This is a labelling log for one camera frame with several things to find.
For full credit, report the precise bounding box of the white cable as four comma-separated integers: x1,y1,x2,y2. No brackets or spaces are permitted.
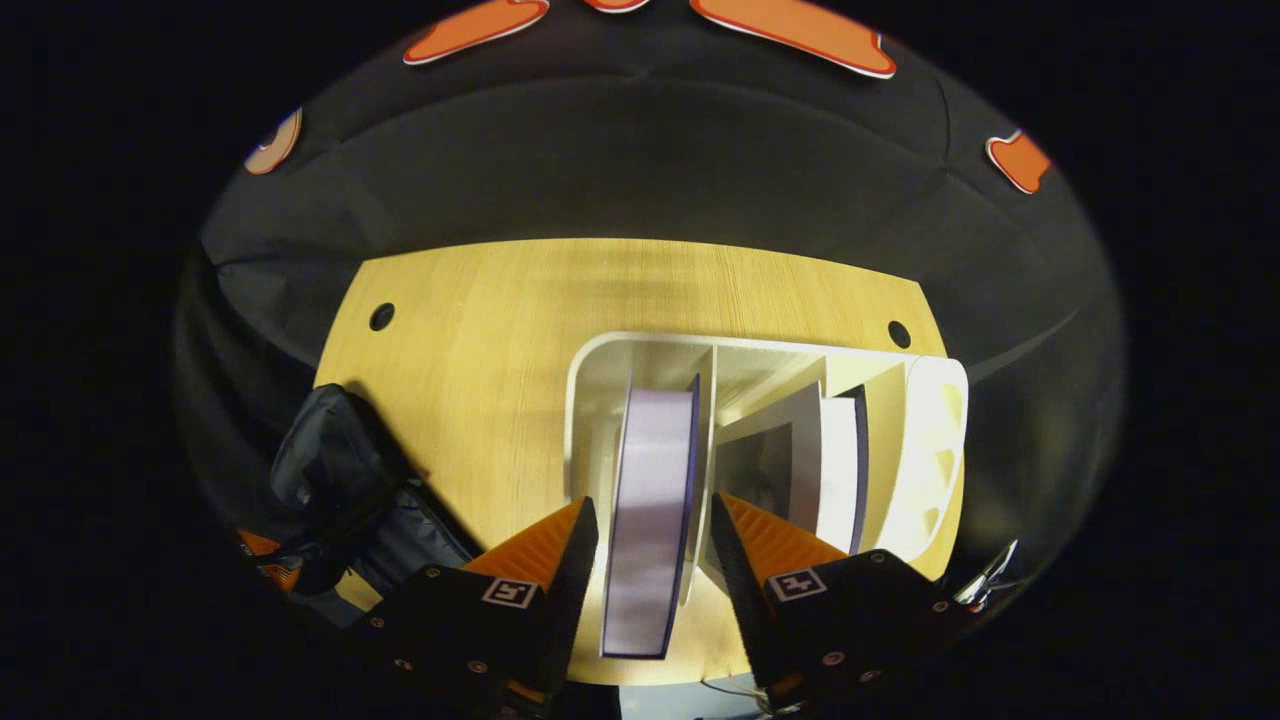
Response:
700,678,776,703

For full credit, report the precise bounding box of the blue white-edged book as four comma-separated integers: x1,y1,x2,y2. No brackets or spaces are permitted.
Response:
715,383,871,556

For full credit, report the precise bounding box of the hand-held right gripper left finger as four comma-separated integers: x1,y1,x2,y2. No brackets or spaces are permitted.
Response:
348,496,601,715

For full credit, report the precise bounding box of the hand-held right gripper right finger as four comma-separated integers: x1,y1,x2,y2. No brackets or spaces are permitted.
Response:
710,491,981,713

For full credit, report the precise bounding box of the thick dark blue book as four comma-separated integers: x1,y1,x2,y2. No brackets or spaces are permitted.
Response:
600,375,701,661

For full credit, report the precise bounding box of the black schoolbag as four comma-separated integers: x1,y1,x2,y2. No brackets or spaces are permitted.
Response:
268,383,483,613

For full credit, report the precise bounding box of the white bookshelf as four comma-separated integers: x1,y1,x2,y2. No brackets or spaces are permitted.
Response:
563,332,969,613

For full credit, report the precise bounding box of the silver metal piece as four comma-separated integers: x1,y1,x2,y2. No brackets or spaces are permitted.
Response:
953,540,1021,611

